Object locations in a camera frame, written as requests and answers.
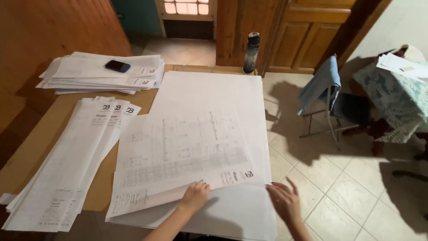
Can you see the person's right hand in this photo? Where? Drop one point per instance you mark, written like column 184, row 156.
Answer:
column 287, row 204

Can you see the person's left hand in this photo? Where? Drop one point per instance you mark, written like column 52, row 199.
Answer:
column 195, row 197

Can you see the person's left fingers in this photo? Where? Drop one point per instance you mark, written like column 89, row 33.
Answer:
column 201, row 186

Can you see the person's right fingers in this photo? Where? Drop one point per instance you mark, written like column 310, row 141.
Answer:
column 277, row 190

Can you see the large printed drawing sheet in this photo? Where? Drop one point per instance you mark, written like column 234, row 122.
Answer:
column 184, row 150

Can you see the stack of large white sheets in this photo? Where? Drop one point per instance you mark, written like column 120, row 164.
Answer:
column 214, row 93

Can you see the metal folding chair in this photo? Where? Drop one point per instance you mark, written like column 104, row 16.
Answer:
column 349, row 108

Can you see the blue cloth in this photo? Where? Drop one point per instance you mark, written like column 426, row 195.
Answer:
column 322, row 83

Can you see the pile of long folded drawings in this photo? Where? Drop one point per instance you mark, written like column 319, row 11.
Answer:
column 73, row 157

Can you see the dark water bottle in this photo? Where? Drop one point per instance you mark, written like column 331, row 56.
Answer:
column 251, row 53

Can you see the dark blue phone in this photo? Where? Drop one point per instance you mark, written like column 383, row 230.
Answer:
column 117, row 66

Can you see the table with leaf-patterned tablecloth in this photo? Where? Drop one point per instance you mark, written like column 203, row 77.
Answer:
column 398, row 97

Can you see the stack of folded drawing sheets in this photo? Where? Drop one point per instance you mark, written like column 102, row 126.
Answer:
column 87, row 80

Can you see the wooden panelled door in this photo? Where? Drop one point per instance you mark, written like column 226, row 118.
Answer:
column 307, row 36

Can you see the loose white papers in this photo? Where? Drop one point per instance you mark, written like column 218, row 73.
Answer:
column 398, row 65

